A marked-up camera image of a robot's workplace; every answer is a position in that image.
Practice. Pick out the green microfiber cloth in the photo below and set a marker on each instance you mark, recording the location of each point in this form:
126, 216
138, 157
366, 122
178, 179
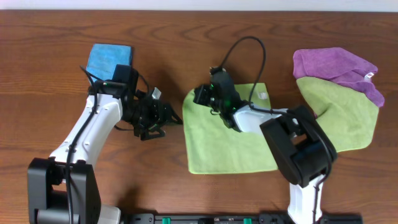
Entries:
212, 148

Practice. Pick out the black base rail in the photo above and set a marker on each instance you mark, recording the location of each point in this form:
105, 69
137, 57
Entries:
263, 218

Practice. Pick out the folded blue cloth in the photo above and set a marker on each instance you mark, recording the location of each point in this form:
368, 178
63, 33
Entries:
104, 58

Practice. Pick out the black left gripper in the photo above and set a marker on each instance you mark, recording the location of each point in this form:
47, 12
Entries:
158, 119

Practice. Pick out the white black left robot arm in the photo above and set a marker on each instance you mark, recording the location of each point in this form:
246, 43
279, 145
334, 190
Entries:
62, 188

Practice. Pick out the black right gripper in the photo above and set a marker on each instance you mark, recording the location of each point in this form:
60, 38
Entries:
199, 96

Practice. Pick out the purple microfiber cloth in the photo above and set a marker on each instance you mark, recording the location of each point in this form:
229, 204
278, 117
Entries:
341, 67

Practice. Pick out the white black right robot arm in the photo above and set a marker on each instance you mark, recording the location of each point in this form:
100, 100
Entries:
300, 148

